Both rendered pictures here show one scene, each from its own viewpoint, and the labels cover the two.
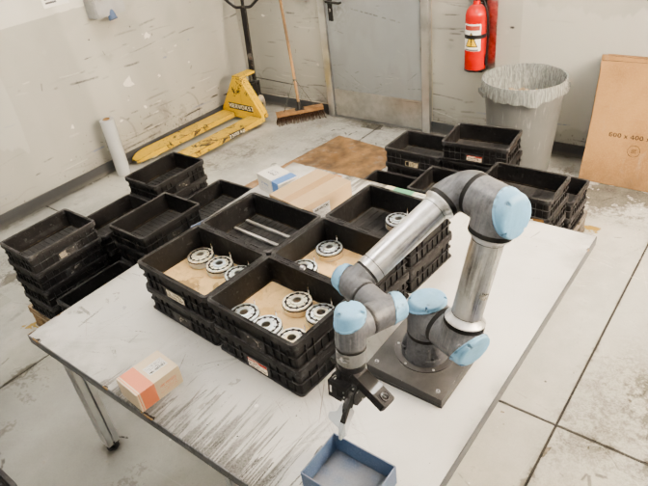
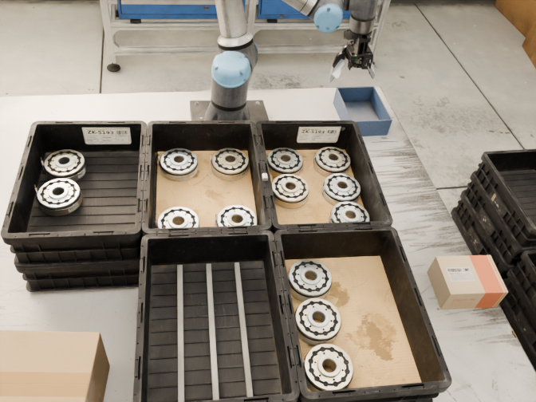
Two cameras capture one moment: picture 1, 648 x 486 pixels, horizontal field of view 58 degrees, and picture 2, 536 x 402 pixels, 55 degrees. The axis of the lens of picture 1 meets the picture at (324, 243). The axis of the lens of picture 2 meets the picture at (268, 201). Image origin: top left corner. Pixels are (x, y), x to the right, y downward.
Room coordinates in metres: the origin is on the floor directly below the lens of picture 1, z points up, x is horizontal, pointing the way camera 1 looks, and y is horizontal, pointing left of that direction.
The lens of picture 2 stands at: (2.39, 0.59, 1.85)
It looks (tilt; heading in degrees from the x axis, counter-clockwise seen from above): 47 degrees down; 212
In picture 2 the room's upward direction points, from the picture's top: 8 degrees clockwise
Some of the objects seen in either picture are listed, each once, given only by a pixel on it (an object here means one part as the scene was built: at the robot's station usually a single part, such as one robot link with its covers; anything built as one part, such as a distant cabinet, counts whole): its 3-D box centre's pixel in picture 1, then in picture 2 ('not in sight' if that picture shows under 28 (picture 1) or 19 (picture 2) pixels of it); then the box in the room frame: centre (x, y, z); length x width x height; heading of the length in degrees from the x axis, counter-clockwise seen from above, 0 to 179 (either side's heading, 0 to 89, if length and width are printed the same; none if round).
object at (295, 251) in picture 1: (339, 264); (204, 187); (1.70, -0.05, 0.87); 0.40 x 0.30 x 0.11; 45
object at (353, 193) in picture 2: (266, 325); (342, 187); (1.43, 0.22, 0.86); 0.10 x 0.10 x 0.01
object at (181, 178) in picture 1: (174, 200); not in sight; (3.33, 0.91, 0.37); 0.40 x 0.30 x 0.45; 139
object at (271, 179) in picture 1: (279, 182); not in sight; (2.64, 0.18, 0.75); 0.20 x 0.12 x 0.09; 34
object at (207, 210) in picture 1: (219, 222); not in sight; (3.06, 0.61, 0.31); 0.40 x 0.30 x 0.34; 139
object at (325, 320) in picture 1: (280, 298); (318, 171); (1.49, 0.16, 0.92); 0.40 x 0.30 x 0.02; 45
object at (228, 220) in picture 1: (262, 232); (212, 324); (1.98, 0.24, 0.87); 0.40 x 0.30 x 0.11; 45
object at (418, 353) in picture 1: (425, 338); (227, 110); (1.34, -0.28, 0.80); 0.15 x 0.15 x 0.10
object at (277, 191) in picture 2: (297, 301); (289, 187); (1.54, 0.12, 0.86); 0.10 x 0.10 x 0.01
